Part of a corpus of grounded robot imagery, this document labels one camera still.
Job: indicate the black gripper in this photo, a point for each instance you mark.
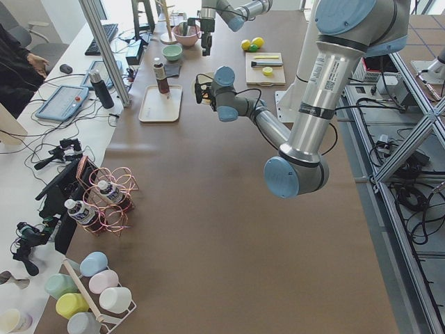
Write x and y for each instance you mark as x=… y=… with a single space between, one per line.
x=208 y=25

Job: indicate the white round plate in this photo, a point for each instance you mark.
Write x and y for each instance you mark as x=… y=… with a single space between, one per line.
x=203 y=79

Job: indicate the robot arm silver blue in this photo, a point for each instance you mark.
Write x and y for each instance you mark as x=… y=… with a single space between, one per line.
x=233 y=17
x=343 y=32

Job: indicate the cream rectangular rabbit tray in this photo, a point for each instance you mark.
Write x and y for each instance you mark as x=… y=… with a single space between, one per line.
x=158 y=107

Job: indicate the pink bowl with ice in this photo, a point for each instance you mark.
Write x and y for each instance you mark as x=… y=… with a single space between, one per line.
x=193 y=36

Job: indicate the steel ice scoop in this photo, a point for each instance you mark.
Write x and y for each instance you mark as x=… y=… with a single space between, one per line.
x=183 y=28

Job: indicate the mint green bowl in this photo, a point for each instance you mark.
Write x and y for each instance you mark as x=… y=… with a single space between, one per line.
x=172 y=52

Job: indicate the wooden mug tree stand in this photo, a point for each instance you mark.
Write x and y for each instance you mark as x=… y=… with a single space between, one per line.
x=168 y=37

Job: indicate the yellow lemon left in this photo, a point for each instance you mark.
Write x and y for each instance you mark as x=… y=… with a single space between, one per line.
x=245 y=44

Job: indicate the yellow lemon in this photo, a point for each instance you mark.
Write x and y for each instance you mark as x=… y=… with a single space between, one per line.
x=258 y=41
x=245 y=44

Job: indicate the grey folded cloth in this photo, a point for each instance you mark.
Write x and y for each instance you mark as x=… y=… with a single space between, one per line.
x=172 y=69

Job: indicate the knife with blue sheath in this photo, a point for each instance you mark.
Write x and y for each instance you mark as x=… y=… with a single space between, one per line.
x=266 y=64

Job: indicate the yellow lemon right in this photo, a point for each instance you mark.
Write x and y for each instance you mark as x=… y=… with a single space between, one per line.
x=258 y=41

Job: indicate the yellow peeler stick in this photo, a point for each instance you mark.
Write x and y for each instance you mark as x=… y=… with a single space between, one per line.
x=267 y=57

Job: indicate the dark red sauce bottle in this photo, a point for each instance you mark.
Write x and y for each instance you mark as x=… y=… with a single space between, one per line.
x=161 y=79

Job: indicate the black monitor stand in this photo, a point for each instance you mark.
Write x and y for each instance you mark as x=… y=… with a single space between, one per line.
x=143 y=19

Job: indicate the wooden cutting board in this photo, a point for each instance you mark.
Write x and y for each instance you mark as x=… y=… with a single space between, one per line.
x=254 y=75

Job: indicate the halved lemon on board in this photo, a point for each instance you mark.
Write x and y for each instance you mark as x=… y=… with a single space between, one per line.
x=267 y=71

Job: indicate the black power box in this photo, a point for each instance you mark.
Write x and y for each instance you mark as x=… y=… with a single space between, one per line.
x=134 y=52

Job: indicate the blue teach pendant far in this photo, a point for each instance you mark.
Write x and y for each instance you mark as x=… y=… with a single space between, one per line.
x=97 y=66

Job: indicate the blue teach pendant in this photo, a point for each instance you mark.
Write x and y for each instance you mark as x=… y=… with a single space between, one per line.
x=97 y=66
x=63 y=104

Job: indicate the black thermos bottle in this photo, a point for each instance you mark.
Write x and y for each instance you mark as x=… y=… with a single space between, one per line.
x=101 y=90

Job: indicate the black computer mouse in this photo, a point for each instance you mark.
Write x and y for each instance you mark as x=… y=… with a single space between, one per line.
x=66 y=69

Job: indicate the blue teach pendant near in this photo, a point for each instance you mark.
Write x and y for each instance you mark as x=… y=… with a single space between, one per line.
x=63 y=104

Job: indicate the water bottle rear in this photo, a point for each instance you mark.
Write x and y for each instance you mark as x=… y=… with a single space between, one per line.
x=110 y=192

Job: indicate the water bottle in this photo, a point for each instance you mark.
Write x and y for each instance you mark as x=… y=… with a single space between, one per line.
x=84 y=214
x=110 y=192

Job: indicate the person in black clothing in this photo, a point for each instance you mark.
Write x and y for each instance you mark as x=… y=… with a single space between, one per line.
x=22 y=73

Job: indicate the water bottle front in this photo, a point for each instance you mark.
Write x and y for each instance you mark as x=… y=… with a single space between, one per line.
x=84 y=214

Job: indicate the wooden board leaning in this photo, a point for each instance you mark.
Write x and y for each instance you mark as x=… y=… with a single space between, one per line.
x=12 y=132

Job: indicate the blue cup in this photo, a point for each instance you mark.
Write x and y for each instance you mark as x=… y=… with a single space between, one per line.
x=93 y=263

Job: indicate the pink cup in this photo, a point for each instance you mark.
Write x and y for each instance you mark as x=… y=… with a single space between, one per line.
x=103 y=280

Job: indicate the white cup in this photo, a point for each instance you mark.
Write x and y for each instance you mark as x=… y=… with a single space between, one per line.
x=115 y=299

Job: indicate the mint green cup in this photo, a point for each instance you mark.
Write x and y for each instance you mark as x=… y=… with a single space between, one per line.
x=59 y=284

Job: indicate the yellow cup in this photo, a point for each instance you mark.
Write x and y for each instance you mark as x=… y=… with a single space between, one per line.
x=71 y=303

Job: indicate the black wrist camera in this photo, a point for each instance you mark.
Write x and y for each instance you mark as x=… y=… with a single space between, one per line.
x=198 y=92

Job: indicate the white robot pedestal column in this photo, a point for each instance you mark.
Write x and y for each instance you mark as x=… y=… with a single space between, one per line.
x=287 y=102

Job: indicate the aluminium frame post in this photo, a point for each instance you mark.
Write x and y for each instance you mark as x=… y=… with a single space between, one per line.
x=92 y=17

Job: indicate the copper wire bottle rack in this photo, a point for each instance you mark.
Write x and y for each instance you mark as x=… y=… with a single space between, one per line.
x=113 y=216

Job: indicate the white wire cup rack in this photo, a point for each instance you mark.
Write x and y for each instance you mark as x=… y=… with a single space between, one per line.
x=109 y=321

